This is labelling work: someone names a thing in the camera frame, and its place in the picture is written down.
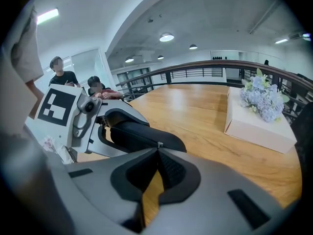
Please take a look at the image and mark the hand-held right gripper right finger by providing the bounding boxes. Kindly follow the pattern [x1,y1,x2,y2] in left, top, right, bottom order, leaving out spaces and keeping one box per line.
[144,148,301,235]

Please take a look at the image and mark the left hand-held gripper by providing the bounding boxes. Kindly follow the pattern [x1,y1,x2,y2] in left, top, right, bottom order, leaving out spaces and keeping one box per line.
[33,83,151,158]

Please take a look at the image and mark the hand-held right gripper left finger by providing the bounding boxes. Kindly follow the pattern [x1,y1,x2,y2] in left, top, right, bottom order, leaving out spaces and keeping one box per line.
[46,147,159,233]

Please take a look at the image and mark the person's left forearm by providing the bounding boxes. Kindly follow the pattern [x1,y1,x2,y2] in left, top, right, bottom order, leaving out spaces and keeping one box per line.
[25,78,46,120]

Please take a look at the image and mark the white flat box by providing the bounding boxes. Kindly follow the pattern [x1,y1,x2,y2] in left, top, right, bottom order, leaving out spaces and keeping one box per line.
[224,86,298,155]

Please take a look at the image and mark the large black office chair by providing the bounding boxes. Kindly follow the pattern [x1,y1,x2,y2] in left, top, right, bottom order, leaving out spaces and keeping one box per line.
[290,101,313,162]

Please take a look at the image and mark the person's grey t-shirt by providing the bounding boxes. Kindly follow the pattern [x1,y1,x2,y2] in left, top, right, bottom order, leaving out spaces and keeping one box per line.
[9,5,45,84]

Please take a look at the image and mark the blue artificial flowers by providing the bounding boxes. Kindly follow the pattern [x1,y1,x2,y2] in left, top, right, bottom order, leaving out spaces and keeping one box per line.
[239,68,291,124]

